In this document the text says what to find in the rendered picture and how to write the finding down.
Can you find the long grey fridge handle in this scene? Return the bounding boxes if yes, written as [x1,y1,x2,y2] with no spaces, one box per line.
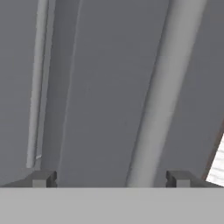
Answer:
[25,0,50,169]
[125,0,208,188]

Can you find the grey fridge door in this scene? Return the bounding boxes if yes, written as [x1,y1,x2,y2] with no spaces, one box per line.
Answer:
[56,0,224,188]
[0,0,82,187]

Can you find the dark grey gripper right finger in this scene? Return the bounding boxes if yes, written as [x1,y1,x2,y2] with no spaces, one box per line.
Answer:
[165,170,224,188]

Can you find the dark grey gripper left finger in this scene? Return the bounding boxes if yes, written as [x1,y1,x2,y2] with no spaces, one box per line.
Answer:
[0,170,58,188]

